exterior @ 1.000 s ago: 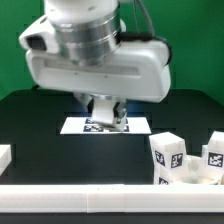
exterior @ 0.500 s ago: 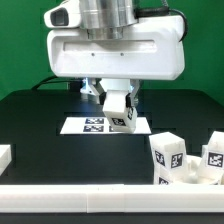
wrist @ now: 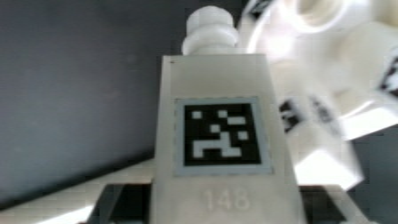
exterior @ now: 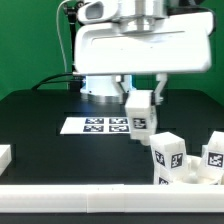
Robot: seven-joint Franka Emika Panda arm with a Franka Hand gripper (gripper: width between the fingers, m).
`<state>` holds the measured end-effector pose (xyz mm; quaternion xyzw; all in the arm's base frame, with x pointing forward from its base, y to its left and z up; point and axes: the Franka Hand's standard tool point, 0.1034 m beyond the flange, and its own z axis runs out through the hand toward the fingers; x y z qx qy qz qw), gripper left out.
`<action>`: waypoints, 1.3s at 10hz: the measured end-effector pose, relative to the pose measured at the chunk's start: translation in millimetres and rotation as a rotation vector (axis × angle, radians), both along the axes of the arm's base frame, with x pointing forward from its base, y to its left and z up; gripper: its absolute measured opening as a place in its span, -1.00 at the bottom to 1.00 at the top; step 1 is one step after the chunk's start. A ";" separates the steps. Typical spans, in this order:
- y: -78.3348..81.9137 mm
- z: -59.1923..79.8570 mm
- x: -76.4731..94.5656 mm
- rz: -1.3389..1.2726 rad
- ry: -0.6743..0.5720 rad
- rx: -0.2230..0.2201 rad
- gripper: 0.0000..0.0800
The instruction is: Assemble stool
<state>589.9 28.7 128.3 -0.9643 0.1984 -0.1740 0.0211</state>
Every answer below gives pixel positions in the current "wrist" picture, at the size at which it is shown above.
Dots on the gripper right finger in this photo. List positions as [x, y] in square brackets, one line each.
[329, 206]

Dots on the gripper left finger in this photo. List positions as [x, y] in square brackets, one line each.
[121, 207]

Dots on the white round stool seat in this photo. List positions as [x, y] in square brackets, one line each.
[295, 29]

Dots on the white front barrier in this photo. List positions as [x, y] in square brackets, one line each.
[64, 207]

